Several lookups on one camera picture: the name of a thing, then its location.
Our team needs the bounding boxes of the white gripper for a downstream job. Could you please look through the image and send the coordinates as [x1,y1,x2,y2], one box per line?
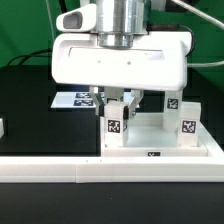
[52,32,192,119]

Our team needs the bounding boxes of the white square table top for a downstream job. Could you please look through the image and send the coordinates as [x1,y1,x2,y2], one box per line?
[101,113,208,157]

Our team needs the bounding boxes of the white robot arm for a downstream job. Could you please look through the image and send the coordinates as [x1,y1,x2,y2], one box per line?
[52,0,193,119]

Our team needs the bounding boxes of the white base marker plate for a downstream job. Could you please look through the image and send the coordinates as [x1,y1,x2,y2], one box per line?
[50,90,141,109]

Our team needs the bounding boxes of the white block left edge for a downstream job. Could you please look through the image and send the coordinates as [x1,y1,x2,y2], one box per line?
[0,118,4,139]

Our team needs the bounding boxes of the white L-shaped obstacle fence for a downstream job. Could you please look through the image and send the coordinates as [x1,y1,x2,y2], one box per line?
[0,127,224,183]

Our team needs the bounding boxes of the black cable bundle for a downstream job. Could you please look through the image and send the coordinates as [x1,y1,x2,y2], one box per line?
[6,49,54,67]

